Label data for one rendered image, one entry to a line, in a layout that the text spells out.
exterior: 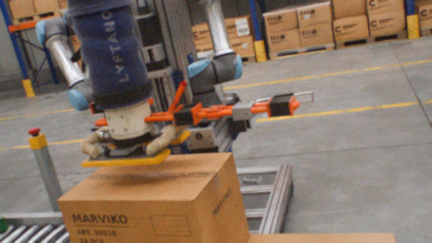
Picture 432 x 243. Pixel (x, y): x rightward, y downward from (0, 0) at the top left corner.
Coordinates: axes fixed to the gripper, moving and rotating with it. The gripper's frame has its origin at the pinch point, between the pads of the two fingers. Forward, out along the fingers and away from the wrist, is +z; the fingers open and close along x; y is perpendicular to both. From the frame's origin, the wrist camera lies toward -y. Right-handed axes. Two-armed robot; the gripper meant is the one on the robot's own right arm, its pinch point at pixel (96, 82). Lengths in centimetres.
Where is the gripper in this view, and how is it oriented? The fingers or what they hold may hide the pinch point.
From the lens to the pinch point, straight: 214.6
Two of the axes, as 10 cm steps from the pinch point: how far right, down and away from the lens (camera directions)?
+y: 9.2, -0.7, -3.8
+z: 1.9, 9.4, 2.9
